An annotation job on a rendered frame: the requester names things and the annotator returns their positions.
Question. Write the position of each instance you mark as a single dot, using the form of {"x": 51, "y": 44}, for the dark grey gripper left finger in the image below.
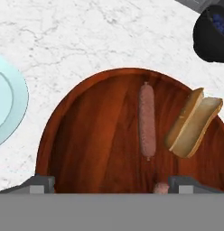
{"x": 38, "y": 184}

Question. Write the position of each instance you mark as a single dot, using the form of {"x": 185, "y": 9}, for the grey appliance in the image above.
{"x": 196, "y": 4}

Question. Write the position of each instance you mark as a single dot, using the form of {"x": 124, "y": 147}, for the tan hot dog bun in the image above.
{"x": 192, "y": 126}

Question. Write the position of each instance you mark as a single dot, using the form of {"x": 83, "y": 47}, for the black bowl with blue contents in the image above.
{"x": 211, "y": 34}

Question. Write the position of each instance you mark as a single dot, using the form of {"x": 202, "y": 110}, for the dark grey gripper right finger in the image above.
{"x": 184, "y": 184}

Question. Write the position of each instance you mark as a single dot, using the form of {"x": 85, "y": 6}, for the brown wooden bowl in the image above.
{"x": 95, "y": 135}

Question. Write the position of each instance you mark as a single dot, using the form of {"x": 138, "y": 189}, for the light blue plate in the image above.
{"x": 10, "y": 102}

